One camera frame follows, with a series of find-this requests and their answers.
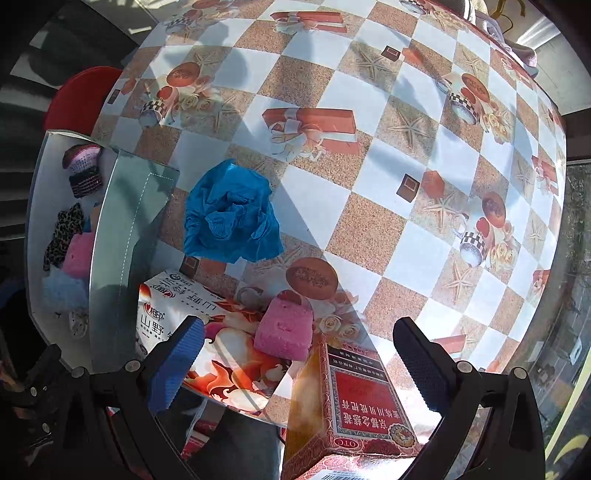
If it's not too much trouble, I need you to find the pink fluffy cloth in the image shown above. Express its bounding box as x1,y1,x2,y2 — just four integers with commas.
63,232,96,281

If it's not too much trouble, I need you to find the floral tissue pack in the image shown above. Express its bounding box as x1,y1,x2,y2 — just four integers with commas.
135,269,297,419

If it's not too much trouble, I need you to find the red patterned medicine box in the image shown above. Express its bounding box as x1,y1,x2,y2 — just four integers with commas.
280,333,424,480

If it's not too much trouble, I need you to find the pale cloth pile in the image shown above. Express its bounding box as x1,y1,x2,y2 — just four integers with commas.
464,0,540,78

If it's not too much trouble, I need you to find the red round stool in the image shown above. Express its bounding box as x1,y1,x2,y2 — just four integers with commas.
44,65,124,133

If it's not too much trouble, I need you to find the grey cardboard box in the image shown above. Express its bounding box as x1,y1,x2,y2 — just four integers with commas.
25,130,182,376

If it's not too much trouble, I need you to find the white printed cloth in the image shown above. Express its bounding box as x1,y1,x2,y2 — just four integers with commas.
68,309,90,339

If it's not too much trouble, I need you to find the black pink striped sock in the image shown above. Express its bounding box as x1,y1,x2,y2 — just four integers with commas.
61,143,104,199

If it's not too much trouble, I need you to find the leopard print scrunchie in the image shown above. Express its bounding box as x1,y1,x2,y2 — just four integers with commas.
42,202,86,273

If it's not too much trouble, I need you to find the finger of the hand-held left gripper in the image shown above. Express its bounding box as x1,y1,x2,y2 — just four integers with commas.
0,412,59,463
0,344,64,416

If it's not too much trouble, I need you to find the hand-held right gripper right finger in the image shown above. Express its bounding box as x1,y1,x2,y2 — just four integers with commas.
392,316,546,480

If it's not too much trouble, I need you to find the checkered printed tablecloth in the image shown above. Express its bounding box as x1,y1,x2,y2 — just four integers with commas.
90,0,568,426

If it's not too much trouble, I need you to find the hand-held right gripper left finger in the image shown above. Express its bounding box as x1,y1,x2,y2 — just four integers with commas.
51,315,206,480

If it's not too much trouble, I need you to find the pink sponge block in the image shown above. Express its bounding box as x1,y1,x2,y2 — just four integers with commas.
252,294,315,364

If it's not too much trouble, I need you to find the light blue fluffy cloth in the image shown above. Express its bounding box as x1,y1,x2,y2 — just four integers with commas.
43,271,92,320

